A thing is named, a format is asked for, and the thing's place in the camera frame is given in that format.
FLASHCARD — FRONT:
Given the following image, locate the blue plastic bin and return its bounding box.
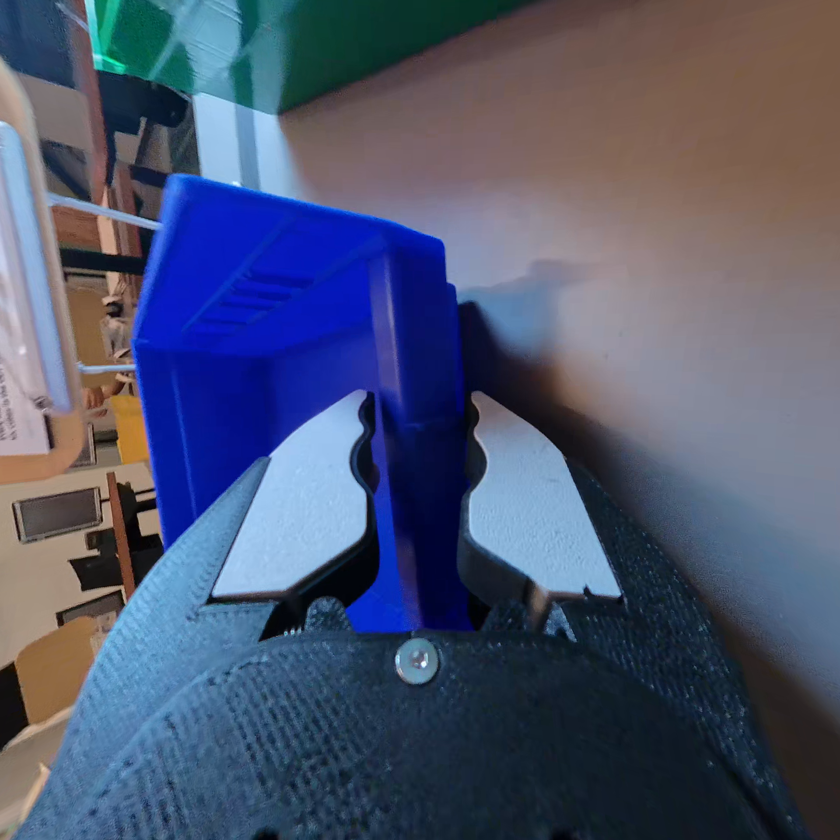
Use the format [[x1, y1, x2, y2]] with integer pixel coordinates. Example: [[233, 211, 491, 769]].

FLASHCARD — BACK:
[[131, 173, 475, 635]]

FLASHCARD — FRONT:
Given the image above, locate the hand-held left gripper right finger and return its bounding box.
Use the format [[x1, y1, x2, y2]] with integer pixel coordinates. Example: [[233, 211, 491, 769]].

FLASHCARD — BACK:
[[457, 391, 623, 605]]

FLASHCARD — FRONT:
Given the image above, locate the white cable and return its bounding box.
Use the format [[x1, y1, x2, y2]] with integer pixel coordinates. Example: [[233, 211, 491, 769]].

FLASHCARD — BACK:
[[47, 192, 163, 232]]

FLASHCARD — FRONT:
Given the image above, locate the green plastic bin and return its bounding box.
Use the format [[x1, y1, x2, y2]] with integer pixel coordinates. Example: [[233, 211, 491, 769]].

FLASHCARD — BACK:
[[85, 0, 549, 114]]

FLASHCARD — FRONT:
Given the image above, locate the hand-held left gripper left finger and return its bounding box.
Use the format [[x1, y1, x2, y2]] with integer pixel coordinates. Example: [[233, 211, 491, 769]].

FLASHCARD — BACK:
[[211, 390, 383, 610]]

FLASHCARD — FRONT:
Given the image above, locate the wooden clipboard with paper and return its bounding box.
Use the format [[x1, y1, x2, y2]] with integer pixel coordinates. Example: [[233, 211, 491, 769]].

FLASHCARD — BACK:
[[0, 58, 88, 488]]

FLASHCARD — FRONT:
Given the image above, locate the open cardboard carton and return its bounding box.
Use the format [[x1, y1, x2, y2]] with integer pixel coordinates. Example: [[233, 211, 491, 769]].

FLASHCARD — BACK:
[[13, 616, 101, 726]]

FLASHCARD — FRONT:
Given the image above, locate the grey framed panel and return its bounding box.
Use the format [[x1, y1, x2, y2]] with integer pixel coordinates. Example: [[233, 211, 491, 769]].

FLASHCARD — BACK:
[[12, 487, 104, 544]]

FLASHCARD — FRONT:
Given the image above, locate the yellow container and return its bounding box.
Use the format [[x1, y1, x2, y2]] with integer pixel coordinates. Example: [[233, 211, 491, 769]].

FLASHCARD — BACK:
[[110, 394, 151, 466]]

